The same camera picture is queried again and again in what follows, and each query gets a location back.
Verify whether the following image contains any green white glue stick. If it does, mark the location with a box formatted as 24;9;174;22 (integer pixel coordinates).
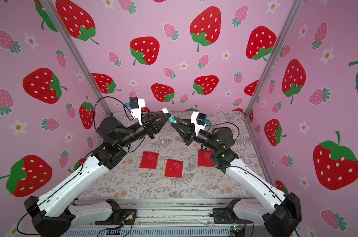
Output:
162;108;177;123

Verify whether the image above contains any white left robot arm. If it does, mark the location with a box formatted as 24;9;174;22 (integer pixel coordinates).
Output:
24;111;174;237

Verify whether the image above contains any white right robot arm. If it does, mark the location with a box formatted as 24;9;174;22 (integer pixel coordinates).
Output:
170;118;302;237

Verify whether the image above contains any right red envelope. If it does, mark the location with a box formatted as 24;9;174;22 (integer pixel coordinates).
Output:
197;150;214;167

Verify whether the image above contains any red envelope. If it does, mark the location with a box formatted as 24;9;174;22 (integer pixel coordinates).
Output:
197;150;214;167
164;160;183;178
139;152;159;169

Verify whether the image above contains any left red envelope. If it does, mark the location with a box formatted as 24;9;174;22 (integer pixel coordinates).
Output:
139;152;159;169

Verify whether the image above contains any middle red envelope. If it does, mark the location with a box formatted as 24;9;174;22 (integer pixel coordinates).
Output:
164;160;183;178

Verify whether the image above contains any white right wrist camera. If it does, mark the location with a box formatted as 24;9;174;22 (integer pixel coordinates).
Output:
190;112;210;136

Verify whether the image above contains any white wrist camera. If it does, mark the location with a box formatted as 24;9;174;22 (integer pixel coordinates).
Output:
190;112;210;136
127;97;145;125

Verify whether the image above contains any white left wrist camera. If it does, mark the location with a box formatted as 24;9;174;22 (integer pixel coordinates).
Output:
127;97;145;125

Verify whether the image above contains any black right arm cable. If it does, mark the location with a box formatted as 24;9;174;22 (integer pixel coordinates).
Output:
210;121;240;138

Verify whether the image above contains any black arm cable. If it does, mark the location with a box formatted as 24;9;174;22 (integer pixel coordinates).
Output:
210;121;240;138
92;96;134;129

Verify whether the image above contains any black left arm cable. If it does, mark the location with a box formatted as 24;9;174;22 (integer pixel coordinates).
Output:
92;96;134;129

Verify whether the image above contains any aluminium left rear frame post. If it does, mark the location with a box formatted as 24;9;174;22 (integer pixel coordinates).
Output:
44;0;113;118

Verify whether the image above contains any aluminium frame post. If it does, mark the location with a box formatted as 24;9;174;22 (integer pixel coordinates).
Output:
245;0;305;118
44;0;113;118

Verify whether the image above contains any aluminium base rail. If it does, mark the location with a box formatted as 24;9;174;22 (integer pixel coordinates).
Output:
64;198;251;237

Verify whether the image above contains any aluminium right rear frame post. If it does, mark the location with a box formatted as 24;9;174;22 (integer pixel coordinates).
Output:
245;0;305;118

